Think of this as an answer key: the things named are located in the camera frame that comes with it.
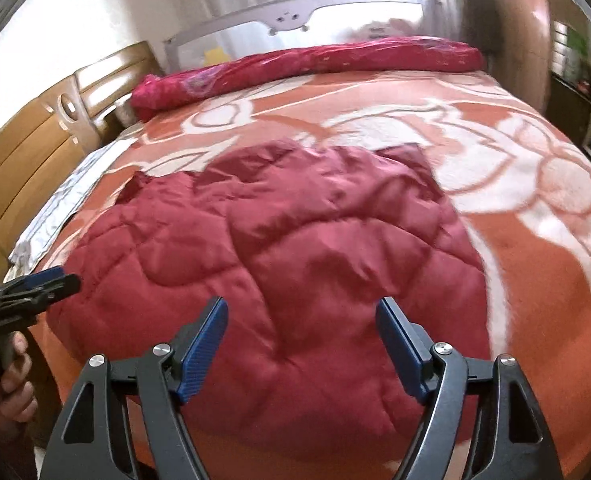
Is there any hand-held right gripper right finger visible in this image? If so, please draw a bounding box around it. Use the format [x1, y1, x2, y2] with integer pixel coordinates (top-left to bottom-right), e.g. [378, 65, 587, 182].
[375, 297, 564, 480]

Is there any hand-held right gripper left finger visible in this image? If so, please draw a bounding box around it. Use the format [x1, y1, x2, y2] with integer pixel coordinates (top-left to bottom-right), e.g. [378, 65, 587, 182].
[38, 296, 229, 480]

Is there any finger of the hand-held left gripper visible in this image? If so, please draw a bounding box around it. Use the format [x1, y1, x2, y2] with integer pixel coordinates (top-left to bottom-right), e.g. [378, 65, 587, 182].
[0, 267, 67, 295]
[6, 274, 83, 317]

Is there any red quilted jacket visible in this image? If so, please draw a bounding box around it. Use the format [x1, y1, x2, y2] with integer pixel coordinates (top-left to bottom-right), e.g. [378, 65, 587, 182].
[46, 139, 494, 453]

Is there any person's left hand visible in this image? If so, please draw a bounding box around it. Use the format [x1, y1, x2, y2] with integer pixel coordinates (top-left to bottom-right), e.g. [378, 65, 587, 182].
[0, 332, 39, 433]

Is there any white bed sheet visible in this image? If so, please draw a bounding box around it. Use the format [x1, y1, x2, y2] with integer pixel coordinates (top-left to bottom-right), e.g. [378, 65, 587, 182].
[8, 147, 110, 268]

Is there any wooden headboard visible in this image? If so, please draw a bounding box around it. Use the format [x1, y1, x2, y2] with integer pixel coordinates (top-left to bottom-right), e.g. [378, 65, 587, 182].
[0, 40, 164, 281]

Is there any orange and white patterned blanket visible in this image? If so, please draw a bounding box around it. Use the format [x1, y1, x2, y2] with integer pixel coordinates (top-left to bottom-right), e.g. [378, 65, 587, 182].
[30, 67, 591, 480]

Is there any rolled red quilt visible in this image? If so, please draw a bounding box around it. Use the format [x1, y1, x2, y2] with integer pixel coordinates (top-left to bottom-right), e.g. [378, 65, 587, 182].
[130, 35, 486, 122]

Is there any dark cabinet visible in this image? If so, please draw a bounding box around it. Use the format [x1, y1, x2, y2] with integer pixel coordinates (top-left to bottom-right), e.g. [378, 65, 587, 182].
[550, 10, 591, 163]

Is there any brown wooden wardrobe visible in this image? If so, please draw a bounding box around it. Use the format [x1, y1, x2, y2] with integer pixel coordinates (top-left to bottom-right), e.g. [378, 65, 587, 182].
[445, 0, 552, 112]

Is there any grey bed rail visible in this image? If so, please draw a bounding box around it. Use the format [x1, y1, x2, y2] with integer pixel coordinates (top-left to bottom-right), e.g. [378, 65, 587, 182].
[164, 0, 432, 68]

